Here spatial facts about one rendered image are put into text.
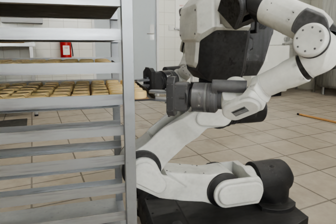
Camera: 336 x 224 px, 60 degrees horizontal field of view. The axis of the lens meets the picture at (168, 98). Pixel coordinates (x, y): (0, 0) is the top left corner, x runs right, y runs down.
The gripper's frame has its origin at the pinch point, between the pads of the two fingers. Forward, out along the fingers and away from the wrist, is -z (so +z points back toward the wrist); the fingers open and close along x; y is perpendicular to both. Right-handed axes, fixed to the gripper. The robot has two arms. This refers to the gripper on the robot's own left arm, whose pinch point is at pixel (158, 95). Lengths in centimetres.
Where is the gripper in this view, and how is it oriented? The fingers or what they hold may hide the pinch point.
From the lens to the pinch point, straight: 90.4
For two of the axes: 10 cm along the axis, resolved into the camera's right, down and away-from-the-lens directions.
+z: 9.6, 0.5, -2.6
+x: 0.0, -9.8, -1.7
